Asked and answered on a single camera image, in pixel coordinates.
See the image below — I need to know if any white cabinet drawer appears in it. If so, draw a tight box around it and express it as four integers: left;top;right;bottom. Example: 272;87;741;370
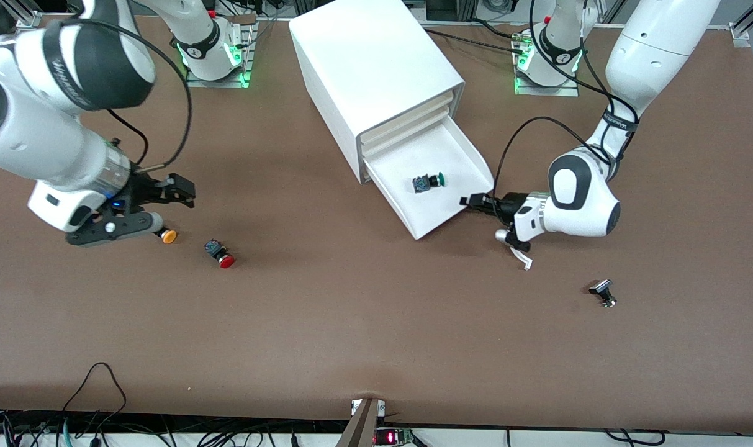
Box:
362;114;454;165
361;101;456;156
360;88;459;145
363;115;495;242

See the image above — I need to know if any green push button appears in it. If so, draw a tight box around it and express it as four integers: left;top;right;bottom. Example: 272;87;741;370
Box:
413;173;446;194

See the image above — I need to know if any red push button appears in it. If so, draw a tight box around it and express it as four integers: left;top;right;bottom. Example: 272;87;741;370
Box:
204;239;236;269

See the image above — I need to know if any white drawer cabinet housing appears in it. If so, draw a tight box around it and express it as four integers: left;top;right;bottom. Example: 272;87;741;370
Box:
289;0;466;185

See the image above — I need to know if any small device with red LED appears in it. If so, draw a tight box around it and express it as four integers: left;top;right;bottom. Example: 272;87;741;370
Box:
375;427;415;446

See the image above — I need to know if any white plastic C-shaped ring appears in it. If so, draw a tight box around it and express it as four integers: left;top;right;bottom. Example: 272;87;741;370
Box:
508;243;533;271

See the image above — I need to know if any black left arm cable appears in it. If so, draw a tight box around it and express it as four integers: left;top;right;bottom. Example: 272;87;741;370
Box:
494;0;641;194

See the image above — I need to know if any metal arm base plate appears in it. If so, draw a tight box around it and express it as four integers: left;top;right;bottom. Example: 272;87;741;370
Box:
514;28;580;97
185;16;256;89

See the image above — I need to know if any black power cable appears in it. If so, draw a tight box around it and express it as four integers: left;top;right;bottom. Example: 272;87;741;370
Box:
421;27;527;54

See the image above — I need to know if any thin black looped cable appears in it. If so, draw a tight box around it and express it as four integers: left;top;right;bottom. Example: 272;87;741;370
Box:
61;363;127;432

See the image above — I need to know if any aluminium frame profile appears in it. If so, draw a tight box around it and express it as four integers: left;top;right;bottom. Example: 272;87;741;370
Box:
0;0;42;29
729;3;753;48

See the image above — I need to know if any black sagging cable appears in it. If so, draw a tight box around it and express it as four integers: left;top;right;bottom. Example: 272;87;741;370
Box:
603;429;666;446

